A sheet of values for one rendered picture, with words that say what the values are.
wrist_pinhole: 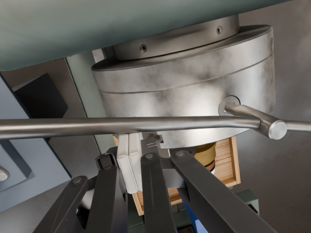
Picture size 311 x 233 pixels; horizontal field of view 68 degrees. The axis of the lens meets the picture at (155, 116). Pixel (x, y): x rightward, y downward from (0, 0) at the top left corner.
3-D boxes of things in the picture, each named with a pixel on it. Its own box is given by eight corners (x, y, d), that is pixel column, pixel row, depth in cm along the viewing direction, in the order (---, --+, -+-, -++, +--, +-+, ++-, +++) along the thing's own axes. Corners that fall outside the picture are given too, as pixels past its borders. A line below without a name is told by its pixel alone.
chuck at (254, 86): (94, 75, 55) (102, 113, 26) (212, 42, 60) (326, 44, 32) (105, 109, 58) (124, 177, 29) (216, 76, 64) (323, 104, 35)
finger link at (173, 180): (142, 177, 13) (193, 164, 13) (139, 139, 18) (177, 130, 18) (148, 198, 14) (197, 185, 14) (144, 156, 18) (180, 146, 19)
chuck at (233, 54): (89, 60, 53) (93, 82, 25) (210, 28, 59) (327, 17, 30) (94, 75, 55) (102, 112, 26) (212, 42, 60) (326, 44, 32)
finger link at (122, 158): (139, 193, 16) (128, 195, 16) (136, 145, 22) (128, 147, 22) (127, 155, 14) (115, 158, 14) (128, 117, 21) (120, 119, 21)
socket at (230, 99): (230, 92, 33) (242, 96, 31) (225, 113, 34) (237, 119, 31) (210, 90, 32) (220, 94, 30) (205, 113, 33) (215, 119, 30)
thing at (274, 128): (226, 95, 33) (291, 120, 23) (222, 110, 34) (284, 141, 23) (213, 94, 32) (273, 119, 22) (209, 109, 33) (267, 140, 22)
